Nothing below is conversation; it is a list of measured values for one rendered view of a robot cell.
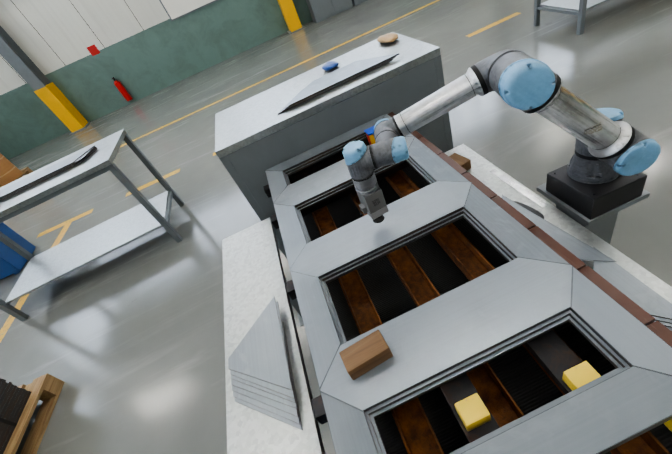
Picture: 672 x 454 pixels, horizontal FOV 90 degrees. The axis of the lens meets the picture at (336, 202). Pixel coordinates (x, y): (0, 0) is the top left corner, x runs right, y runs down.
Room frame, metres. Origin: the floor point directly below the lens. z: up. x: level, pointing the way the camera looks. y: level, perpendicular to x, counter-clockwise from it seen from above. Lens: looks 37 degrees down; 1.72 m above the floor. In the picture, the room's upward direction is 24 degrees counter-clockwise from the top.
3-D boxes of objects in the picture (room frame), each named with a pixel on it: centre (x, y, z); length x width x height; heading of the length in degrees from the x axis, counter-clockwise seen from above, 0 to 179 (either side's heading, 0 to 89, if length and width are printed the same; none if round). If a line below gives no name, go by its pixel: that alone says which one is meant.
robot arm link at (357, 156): (0.89, -0.12, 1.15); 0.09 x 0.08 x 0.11; 74
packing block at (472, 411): (0.27, -0.09, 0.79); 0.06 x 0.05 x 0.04; 92
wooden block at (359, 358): (0.46, 0.09, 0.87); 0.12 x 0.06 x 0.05; 97
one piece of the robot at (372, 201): (0.89, -0.10, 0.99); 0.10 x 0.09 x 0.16; 98
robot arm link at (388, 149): (0.88, -0.22, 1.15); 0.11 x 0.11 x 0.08; 74
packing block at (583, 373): (0.24, -0.34, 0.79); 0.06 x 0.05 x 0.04; 92
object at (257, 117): (2.00, -0.17, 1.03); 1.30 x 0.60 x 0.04; 92
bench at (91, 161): (2.95, 2.29, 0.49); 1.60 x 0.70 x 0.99; 95
